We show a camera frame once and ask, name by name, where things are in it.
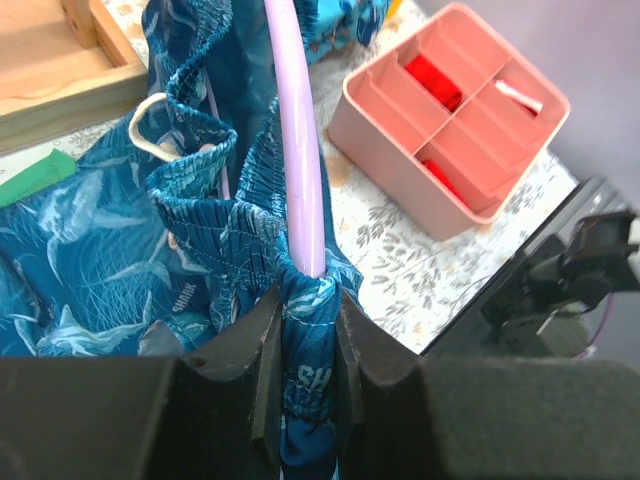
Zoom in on red rolled cloth front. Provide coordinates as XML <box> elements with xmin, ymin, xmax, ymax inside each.
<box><xmin>423</xmin><ymin>159</ymin><xmax>466</xmax><ymax>203</ymax></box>

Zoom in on red white striped cloth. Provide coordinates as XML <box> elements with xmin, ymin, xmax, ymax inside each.
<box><xmin>494</xmin><ymin>79</ymin><xmax>543</xmax><ymax>117</ymax></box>

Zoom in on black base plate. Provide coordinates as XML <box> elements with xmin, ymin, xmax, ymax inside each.
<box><xmin>423</xmin><ymin>177</ymin><xmax>639</xmax><ymax>366</ymax></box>

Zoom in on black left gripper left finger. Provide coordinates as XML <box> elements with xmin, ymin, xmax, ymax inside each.
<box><xmin>1</xmin><ymin>287</ymin><xmax>282</xmax><ymax>479</ymax></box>

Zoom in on pink divided tray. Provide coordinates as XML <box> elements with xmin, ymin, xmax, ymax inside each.
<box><xmin>328</xmin><ymin>3</ymin><xmax>570</xmax><ymax>241</ymax></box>

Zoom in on wooden clothes rack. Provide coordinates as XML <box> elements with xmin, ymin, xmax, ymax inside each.
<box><xmin>1</xmin><ymin>1</ymin><xmax>147</xmax><ymax>154</ymax></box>

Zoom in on light blue patterned shorts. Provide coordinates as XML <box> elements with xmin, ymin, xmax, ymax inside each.
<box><xmin>294</xmin><ymin>0</ymin><xmax>394</xmax><ymax>65</ymax></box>

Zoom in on dark blue shark shorts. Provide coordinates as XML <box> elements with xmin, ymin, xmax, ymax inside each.
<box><xmin>1</xmin><ymin>1</ymin><xmax>362</xmax><ymax>479</ymax></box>

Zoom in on yellow plastic bin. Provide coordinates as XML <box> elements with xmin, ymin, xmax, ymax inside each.
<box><xmin>387</xmin><ymin>0</ymin><xmax>403</xmax><ymax>17</ymax></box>

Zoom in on red rolled cloth rear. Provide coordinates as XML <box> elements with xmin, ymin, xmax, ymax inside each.
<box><xmin>404</xmin><ymin>54</ymin><xmax>463</xmax><ymax>112</ymax></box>

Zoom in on red rolled cloth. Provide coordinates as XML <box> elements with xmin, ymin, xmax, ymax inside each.
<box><xmin>423</xmin><ymin>159</ymin><xmax>466</xmax><ymax>203</ymax></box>
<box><xmin>404</xmin><ymin>54</ymin><xmax>463</xmax><ymax>112</ymax></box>

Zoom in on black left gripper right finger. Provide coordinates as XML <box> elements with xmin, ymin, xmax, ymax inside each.
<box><xmin>335</xmin><ymin>295</ymin><xmax>639</xmax><ymax>479</ymax></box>

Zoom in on lilac hanger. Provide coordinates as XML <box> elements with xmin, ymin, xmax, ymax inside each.
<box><xmin>231</xmin><ymin>1</ymin><xmax>325</xmax><ymax>278</ymax></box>

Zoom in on green folded cloth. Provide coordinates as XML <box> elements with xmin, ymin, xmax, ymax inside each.
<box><xmin>1</xmin><ymin>149</ymin><xmax>77</xmax><ymax>207</ymax></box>

